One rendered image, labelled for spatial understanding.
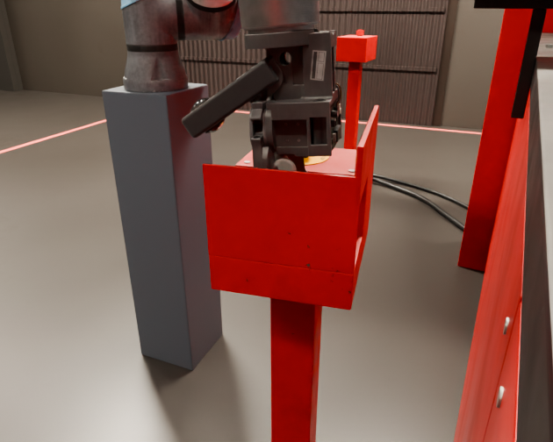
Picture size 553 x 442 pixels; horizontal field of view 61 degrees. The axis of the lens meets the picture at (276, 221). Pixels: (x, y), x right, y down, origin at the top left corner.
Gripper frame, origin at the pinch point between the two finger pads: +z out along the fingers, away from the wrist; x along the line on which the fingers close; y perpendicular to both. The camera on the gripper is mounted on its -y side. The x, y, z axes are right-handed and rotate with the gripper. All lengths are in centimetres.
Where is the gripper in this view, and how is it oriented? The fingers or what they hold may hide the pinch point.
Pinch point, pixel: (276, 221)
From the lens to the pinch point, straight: 53.8
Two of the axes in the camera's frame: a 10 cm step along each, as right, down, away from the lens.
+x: 2.6, -4.0, 8.8
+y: 9.6, 0.3, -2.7
